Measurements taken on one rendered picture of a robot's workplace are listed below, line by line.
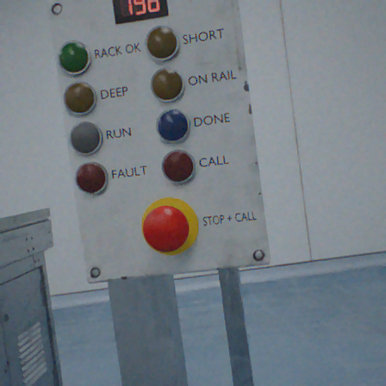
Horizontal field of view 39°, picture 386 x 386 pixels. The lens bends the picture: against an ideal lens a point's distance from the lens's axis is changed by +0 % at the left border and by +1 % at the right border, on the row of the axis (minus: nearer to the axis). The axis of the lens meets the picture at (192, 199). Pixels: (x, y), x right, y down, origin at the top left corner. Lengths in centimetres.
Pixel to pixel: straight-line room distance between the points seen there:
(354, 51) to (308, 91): 47
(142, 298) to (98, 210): 12
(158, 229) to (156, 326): 14
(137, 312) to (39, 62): 396
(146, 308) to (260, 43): 391
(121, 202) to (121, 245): 4
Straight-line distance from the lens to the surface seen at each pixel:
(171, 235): 46
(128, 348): 59
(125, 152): 50
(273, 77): 436
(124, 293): 58
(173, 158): 48
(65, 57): 51
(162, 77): 49
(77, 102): 50
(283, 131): 432
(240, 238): 49
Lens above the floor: 92
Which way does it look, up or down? 3 degrees down
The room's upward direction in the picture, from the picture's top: 8 degrees counter-clockwise
